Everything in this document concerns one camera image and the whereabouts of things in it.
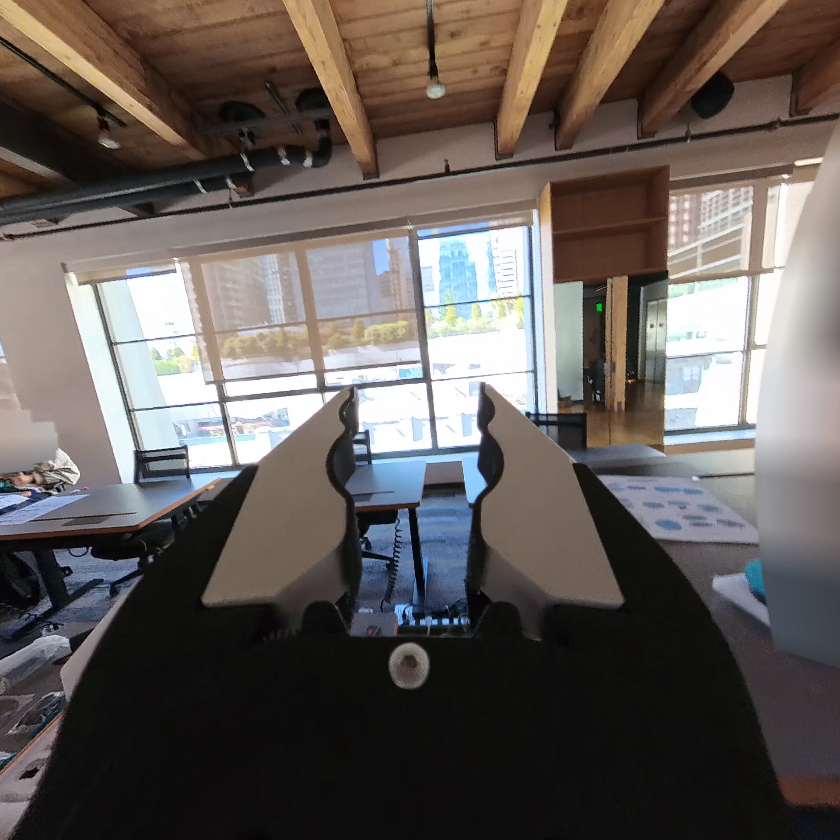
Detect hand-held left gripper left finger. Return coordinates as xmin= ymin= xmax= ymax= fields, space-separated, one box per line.
xmin=200 ymin=386 xmax=363 ymax=634

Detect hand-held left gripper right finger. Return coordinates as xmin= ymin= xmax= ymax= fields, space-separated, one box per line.
xmin=466 ymin=382 xmax=624 ymax=641

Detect dark grey desk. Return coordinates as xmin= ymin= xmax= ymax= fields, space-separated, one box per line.
xmin=567 ymin=443 xmax=756 ymax=476
xmin=577 ymin=453 xmax=840 ymax=811

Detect wood-edged dark desk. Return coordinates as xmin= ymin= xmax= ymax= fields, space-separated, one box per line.
xmin=0 ymin=474 xmax=224 ymax=621
xmin=344 ymin=459 xmax=431 ymax=608

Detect open instruction booklet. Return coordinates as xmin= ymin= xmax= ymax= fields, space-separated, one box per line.
xmin=598 ymin=474 xmax=761 ymax=546

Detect black office chair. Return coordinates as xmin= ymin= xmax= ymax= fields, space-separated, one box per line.
xmin=92 ymin=502 xmax=201 ymax=595

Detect floor power strip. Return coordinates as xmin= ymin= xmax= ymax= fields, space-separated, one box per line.
xmin=354 ymin=604 xmax=470 ymax=637

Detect large grid window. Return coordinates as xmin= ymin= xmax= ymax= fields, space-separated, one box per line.
xmin=66 ymin=223 xmax=540 ymax=470
xmin=666 ymin=177 xmax=788 ymax=434

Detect beige roller blind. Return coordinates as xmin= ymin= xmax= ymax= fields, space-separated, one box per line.
xmin=666 ymin=180 xmax=788 ymax=280
xmin=62 ymin=211 xmax=536 ymax=385

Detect white paper sheets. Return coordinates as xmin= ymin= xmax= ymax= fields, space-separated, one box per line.
xmin=0 ymin=492 xmax=89 ymax=526

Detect black backpack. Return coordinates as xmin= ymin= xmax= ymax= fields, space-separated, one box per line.
xmin=0 ymin=551 xmax=42 ymax=608

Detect clear plastic packaging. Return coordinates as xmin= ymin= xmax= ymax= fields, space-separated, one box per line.
xmin=0 ymin=633 xmax=72 ymax=683

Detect black ceiling pipe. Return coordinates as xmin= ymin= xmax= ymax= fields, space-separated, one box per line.
xmin=0 ymin=88 xmax=334 ymax=227

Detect cardboard box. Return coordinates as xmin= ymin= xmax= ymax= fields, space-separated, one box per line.
xmin=0 ymin=712 xmax=67 ymax=840

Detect ceiling spotlight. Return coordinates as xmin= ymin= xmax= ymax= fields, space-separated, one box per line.
xmin=92 ymin=108 xmax=126 ymax=151
xmin=423 ymin=0 xmax=448 ymax=101

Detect black ceiling speaker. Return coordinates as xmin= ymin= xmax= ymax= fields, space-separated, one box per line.
xmin=689 ymin=71 xmax=736 ymax=120

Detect black frame chair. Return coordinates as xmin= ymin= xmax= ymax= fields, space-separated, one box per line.
xmin=525 ymin=411 xmax=589 ymax=450
xmin=133 ymin=446 xmax=193 ymax=485

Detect black coiled cable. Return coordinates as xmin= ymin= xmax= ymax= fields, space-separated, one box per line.
xmin=382 ymin=515 xmax=404 ymax=608

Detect wooden post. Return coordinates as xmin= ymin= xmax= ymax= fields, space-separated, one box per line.
xmin=604 ymin=276 xmax=631 ymax=413

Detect wooden wall shelf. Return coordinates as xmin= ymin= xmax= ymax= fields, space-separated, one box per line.
xmin=538 ymin=164 xmax=672 ymax=284

